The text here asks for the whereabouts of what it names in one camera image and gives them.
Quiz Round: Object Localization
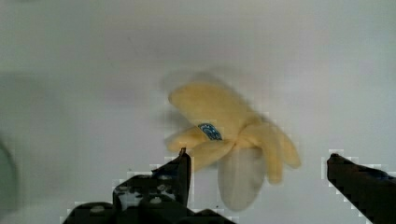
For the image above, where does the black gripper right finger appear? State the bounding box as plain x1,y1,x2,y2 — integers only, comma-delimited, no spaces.
326,153,396,224

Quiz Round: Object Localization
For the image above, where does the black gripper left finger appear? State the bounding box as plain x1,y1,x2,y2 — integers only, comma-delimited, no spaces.
62,148,236,224

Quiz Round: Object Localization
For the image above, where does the yellow plush peeled banana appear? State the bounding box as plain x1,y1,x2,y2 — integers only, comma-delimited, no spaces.
167,82,301,211

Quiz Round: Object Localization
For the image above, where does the green plastic colander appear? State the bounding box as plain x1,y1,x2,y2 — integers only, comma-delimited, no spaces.
0,142,19,217

